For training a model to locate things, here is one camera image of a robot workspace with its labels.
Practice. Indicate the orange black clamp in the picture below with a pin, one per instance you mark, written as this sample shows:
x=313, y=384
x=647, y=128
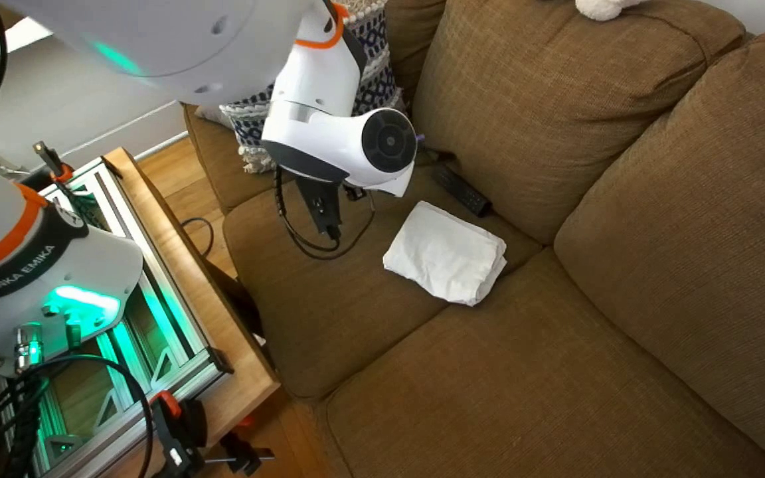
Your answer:
x=55, y=163
x=198, y=439

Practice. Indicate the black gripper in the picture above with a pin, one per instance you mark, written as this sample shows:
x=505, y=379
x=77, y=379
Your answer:
x=319, y=201

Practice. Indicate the blue white tasselled pillow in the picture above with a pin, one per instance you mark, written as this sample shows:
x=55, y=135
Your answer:
x=372, y=71

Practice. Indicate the aluminium frame with green light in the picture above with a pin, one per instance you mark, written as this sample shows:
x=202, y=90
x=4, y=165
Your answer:
x=166, y=335

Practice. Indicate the folded white cloth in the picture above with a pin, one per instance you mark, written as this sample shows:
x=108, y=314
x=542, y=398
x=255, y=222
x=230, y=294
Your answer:
x=445, y=257

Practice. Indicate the wooden table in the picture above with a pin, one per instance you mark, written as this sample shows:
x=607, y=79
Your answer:
x=214, y=309

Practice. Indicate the white plush toy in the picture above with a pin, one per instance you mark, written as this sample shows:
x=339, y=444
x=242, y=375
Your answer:
x=605, y=7

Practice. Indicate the black remote control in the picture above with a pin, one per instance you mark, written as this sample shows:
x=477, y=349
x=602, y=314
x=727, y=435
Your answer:
x=464, y=191

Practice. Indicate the brown fabric sofa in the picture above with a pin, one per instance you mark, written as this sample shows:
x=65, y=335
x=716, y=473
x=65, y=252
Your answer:
x=578, y=268

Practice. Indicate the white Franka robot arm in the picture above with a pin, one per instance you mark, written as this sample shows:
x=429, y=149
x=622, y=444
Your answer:
x=330, y=123

